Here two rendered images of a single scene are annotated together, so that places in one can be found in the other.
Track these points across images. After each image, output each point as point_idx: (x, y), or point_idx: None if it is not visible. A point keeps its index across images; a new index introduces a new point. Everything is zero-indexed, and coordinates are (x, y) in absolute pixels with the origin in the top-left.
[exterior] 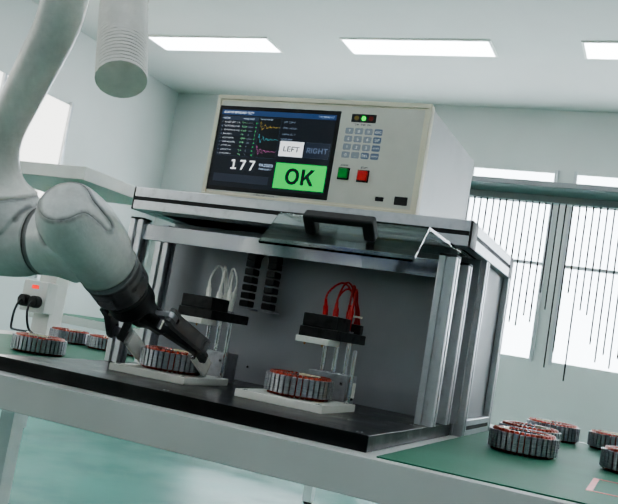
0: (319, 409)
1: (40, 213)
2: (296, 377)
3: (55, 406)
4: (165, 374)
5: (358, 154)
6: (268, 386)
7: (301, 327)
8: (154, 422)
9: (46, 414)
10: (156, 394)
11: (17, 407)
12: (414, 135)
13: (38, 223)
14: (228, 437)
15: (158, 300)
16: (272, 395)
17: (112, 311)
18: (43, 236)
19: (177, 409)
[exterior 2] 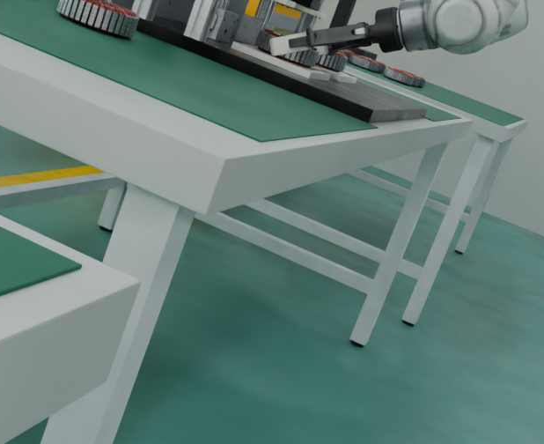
0: (356, 80)
1: (527, 21)
2: (346, 57)
3: (403, 144)
4: (326, 74)
5: None
6: (334, 66)
7: (312, 2)
8: (419, 136)
9: (399, 152)
10: (403, 113)
11: (393, 154)
12: None
13: (519, 26)
14: (428, 133)
15: None
16: (346, 76)
17: (400, 49)
18: (510, 34)
19: (404, 119)
